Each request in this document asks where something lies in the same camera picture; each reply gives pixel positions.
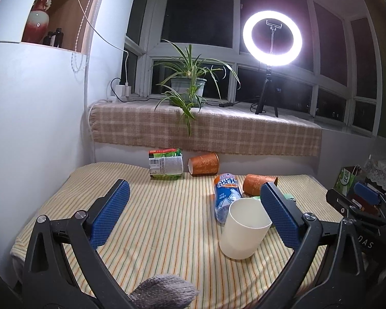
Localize white plastic cup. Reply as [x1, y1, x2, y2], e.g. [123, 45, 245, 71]
[219, 198, 272, 260]

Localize orange cup near bottles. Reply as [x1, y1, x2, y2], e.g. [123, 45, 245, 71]
[243, 174, 278, 197]

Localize green cardboard box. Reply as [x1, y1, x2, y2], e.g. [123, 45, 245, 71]
[333, 165, 366, 197]

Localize grey knitted glove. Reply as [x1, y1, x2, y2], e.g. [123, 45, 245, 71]
[128, 274, 199, 308]

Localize blue arctic ocean bottle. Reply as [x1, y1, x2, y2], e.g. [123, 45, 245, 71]
[213, 173, 243, 224]

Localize striped yellow table cloth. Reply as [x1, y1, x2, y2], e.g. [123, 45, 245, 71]
[9, 162, 344, 309]

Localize black tripod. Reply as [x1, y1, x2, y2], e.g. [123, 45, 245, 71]
[255, 66, 275, 114]

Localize plaid beige windowsill cloth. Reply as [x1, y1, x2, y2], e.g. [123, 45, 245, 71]
[89, 102, 322, 156]

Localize spider plant in pot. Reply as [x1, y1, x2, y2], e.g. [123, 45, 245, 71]
[156, 40, 240, 135]

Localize white power adapter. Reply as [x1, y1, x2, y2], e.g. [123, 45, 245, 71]
[114, 83, 131, 99]

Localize dark small bottles on shelf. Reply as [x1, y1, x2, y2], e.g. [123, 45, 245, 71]
[42, 28, 64, 47]

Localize red white ceramic vase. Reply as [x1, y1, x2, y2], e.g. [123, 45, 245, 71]
[22, 0, 51, 43]

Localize orange cup by wall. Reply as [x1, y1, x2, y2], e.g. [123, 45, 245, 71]
[187, 153, 220, 176]

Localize black cable on windowsill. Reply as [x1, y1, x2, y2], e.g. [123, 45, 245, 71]
[128, 96, 261, 108]

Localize ring light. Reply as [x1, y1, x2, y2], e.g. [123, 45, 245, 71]
[243, 11, 303, 67]

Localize white hanging cable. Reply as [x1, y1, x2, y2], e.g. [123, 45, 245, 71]
[69, 0, 130, 86]

